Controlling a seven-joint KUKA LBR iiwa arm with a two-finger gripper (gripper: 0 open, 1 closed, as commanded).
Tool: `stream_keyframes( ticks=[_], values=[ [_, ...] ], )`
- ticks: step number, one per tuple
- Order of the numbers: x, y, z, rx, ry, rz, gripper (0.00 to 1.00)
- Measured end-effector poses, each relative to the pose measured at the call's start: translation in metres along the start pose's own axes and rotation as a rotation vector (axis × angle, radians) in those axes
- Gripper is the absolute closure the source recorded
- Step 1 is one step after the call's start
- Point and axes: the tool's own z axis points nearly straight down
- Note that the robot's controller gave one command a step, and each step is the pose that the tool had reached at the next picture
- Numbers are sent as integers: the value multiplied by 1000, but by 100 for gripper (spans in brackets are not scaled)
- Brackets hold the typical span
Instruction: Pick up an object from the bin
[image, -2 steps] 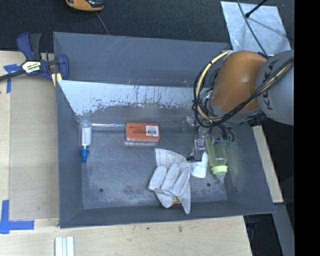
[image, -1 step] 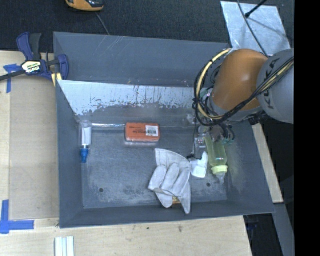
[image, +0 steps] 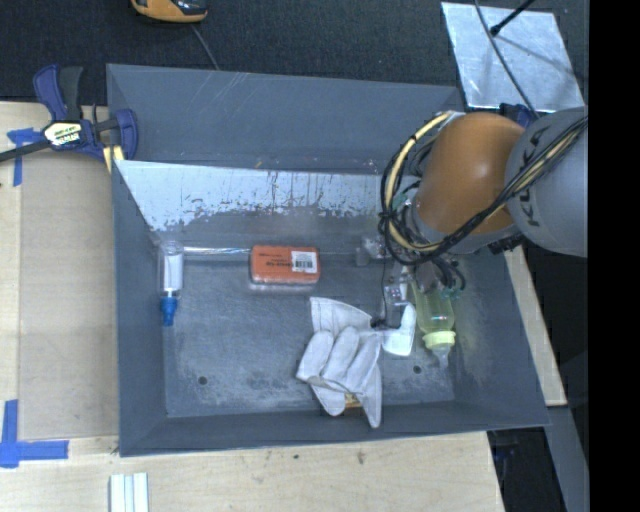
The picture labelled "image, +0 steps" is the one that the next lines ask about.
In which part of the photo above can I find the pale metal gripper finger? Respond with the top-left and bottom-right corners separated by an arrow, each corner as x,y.
385,285 -> 408,329

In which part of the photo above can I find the yellow baby bottle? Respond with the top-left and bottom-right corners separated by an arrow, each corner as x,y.
410,282 -> 459,370

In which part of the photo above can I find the small clear glass thing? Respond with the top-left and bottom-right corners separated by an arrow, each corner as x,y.
355,236 -> 387,267

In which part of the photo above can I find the white work glove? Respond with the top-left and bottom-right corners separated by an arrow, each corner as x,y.
295,295 -> 418,430

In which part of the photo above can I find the orange sponge with label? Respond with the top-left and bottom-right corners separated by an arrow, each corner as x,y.
248,243 -> 322,295

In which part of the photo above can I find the grey metal bin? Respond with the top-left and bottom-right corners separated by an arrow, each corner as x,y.
104,63 -> 552,458

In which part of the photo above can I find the clear bottle with blue cap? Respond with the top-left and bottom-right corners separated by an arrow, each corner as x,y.
156,239 -> 186,328

